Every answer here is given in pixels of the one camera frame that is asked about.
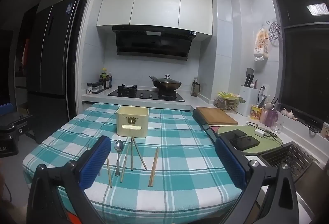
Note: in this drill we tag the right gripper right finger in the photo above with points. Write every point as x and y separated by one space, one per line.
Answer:
280 204

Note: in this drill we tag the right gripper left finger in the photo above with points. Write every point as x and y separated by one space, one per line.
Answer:
45 204

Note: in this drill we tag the metal spoon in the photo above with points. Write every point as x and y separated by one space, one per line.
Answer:
119 146

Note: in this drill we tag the sink drain rack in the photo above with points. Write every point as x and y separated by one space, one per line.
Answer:
291 154

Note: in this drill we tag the green round mat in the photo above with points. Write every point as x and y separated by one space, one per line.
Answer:
265 143

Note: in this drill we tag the white charger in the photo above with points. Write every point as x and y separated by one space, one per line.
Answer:
259 132

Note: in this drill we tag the purple cup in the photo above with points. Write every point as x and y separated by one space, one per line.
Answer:
271 117

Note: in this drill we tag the yellow cartoon cup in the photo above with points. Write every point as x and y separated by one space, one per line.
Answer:
255 112

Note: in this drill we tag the black refrigerator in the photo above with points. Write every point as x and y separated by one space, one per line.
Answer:
44 46

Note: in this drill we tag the teal white checkered tablecloth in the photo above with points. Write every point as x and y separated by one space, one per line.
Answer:
177 176

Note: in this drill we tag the wooden cutting board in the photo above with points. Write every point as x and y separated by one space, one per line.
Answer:
215 116

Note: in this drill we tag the fruit basket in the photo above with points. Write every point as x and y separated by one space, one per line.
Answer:
228 101

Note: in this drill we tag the white knife block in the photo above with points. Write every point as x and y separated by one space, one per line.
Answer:
249 95

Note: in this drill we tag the cream utensil holder box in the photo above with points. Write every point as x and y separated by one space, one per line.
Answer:
132 121

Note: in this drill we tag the black gas stove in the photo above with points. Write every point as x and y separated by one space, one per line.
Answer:
155 94

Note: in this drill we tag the glass french press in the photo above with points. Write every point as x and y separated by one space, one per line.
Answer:
195 88

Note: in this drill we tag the black wok with lid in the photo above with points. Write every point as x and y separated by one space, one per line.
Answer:
165 84

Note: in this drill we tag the black range hood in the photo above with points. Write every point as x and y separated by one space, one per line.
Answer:
153 41

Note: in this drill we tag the white upper cabinets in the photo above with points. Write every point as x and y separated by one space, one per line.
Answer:
192 15

